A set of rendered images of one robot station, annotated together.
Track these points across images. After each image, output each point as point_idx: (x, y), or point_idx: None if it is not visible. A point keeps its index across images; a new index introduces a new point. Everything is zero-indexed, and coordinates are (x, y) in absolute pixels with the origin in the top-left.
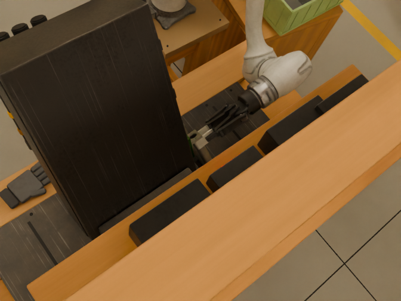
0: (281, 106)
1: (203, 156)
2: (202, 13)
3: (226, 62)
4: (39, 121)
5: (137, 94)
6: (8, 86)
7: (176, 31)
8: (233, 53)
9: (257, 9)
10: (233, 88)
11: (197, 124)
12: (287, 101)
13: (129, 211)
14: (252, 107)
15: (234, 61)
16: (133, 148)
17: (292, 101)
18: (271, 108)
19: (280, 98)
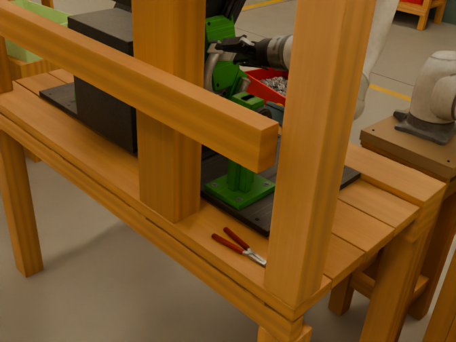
0: (352, 216)
1: (204, 64)
2: (444, 149)
3: (383, 163)
4: None
5: None
6: None
7: (398, 135)
8: (402, 168)
9: (374, 8)
10: (347, 169)
11: (279, 146)
12: (364, 222)
13: (131, 13)
14: (259, 43)
15: (389, 169)
16: None
17: (367, 227)
18: (342, 207)
19: (364, 216)
